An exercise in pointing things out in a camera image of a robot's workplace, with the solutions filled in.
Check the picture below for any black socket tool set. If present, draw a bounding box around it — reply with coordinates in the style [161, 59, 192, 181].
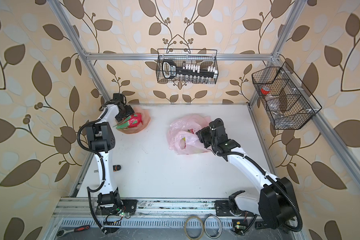
[161, 60, 219, 80]

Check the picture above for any orange black screwdriver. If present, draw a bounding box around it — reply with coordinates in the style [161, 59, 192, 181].
[113, 165, 122, 172]

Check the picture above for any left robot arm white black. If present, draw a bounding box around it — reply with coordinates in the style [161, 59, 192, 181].
[77, 93, 137, 215]

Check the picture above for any pink plastic bag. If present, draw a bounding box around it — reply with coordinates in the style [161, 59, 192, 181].
[167, 115, 212, 155]

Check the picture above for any tape roll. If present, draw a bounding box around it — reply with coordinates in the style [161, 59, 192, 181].
[204, 215, 223, 240]
[184, 216, 205, 240]

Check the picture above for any aluminium frame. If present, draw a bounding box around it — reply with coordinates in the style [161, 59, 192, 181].
[48, 1, 360, 190]

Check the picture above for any tape roll right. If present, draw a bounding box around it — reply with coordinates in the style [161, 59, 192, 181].
[204, 215, 223, 240]

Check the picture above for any red capped plastic bottle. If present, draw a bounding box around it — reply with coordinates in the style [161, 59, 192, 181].
[261, 86, 283, 112]

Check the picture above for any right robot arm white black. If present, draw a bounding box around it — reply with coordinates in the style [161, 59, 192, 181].
[196, 118, 303, 232]

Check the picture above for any black wire basket centre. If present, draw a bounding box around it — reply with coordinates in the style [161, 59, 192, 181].
[155, 48, 219, 85]

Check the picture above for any black wire basket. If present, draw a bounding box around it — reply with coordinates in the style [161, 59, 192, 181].
[155, 48, 219, 85]
[252, 63, 322, 130]

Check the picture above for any pink fruit plate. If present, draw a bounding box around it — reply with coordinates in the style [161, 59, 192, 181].
[116, 107, 151, 134]

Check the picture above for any black wire basket right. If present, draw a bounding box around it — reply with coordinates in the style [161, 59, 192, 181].
[252, 63, 322, 130]

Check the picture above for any red dragon fruit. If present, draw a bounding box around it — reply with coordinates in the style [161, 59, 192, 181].
[116, 113, 143, 130]

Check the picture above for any red handled ratchet wrench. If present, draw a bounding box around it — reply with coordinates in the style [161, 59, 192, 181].
[56, 225, 90, 238]

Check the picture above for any tape roll left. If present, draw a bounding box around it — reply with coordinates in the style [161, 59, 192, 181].
[184, 216, 205, 240]

